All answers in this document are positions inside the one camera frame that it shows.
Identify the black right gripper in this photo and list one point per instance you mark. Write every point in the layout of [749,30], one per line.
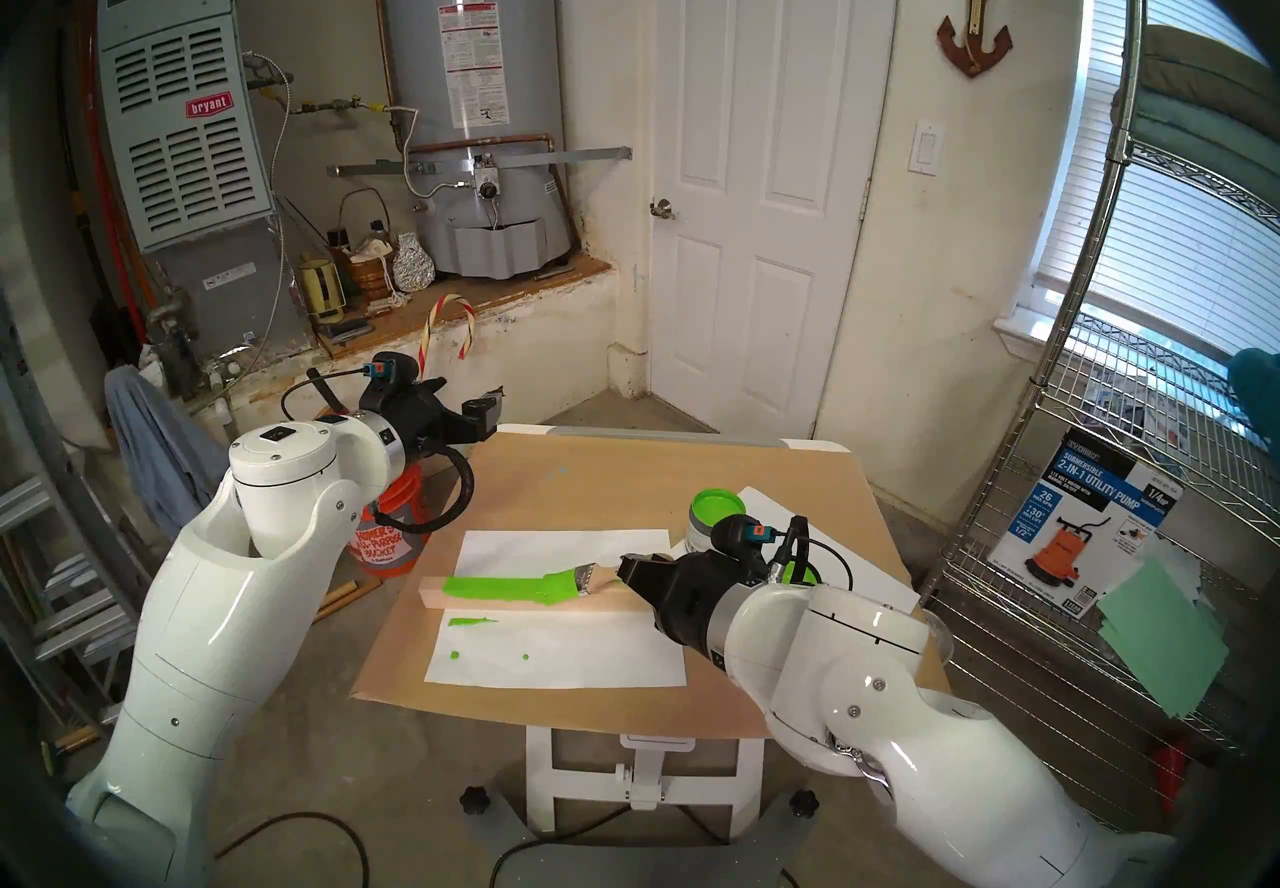
[695,596]

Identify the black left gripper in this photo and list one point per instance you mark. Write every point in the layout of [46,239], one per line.
[428,426]

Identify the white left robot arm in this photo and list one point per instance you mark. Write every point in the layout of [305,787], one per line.
[220,596]

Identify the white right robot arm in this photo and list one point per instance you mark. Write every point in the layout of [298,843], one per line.
[900,726]

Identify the grey can of green paint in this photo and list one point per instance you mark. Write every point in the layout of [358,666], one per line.
[712,506]

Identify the black lid with green paint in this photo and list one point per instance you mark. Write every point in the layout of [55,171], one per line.
[800,571]

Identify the striped candy cane decoration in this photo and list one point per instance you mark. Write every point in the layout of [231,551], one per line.
[427,341]

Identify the wooden ledge board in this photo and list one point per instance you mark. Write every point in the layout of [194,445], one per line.
[480,296]

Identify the brown cardboard sheet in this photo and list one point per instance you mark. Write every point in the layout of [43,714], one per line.
[580,486]

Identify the white paper sheet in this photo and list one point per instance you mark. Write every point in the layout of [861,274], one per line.
[860,566]
[560,656]

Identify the dark flat tool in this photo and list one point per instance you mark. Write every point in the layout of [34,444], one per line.
[348,331]

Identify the foil wrapped object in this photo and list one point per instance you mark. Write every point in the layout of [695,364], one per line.
[413,268]

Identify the orange plastic bucket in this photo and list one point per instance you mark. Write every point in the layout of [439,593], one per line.
[385,546]

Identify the light wood plank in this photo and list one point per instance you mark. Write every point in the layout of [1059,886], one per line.
[480,591]

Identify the yellow lantern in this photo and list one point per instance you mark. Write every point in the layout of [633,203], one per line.
[322,288]

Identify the white folding table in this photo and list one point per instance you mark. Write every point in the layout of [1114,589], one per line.
[645,766]

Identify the wooden stick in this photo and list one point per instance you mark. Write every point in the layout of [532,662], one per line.
[345,599]

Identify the copper pipe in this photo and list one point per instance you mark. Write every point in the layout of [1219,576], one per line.
[500,141]

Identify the silver door knob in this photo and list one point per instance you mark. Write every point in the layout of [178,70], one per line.
[661,210]

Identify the blue cloth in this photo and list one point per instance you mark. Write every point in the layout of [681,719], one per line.
[160,456]

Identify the white panel door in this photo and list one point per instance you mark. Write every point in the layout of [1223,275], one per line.
[770,296]

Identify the gas pipe with yellow valve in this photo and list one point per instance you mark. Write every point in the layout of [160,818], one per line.
[330,107]

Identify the grey water heater tank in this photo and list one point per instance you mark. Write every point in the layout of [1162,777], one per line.
[520,46]

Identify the grey bryant furnace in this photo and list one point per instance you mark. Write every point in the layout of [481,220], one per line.
[190,156]

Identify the utility pump box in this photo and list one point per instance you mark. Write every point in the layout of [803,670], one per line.
[1080,526]

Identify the grey metal ladder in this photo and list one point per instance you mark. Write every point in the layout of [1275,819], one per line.
[70,611]

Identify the green paper sheet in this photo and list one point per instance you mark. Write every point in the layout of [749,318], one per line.
[1160,636]

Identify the white window blinds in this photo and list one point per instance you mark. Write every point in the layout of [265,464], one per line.
[1180,266]

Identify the teal cloth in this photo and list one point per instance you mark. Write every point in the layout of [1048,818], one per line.
[1258,386]

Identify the folded green cushion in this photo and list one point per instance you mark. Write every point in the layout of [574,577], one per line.
[1200,116]

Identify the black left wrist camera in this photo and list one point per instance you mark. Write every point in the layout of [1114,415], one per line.
[390,368]

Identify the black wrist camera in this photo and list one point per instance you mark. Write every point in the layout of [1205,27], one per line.
[740,536]
[390,368]

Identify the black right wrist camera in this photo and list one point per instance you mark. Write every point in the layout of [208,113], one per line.
[740,536]

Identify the white light switch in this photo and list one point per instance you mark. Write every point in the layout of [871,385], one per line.
[925,149]

